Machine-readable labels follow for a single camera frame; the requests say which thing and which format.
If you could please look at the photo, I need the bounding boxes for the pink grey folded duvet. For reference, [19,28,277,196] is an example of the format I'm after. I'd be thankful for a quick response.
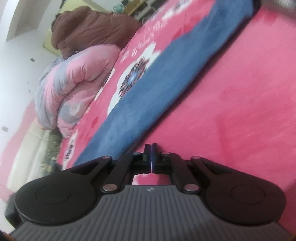
[35,45,121,138]

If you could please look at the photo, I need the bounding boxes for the pink floral bed blanket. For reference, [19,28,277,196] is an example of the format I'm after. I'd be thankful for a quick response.
[58,1,295,232]

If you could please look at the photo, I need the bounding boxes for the blue denim jeans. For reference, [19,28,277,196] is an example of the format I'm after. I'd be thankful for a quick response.
[74,1,260,165]

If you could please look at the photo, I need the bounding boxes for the pale yellow wardrobe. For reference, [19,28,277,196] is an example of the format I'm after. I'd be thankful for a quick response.
[43,1,108,56]

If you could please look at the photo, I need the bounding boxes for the cluttered white shelf desk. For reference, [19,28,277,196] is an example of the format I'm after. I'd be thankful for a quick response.
[113,0,166,21]

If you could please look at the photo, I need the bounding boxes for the person in mauve jacket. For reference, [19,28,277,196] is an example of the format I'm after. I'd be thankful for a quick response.
[61,8,142,60]

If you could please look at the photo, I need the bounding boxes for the white pink headboard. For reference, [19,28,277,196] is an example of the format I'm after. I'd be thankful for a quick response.
[1,102,50,192]

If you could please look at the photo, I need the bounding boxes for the green floral pillow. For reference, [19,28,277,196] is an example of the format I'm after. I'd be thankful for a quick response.
[41,128,62,176]

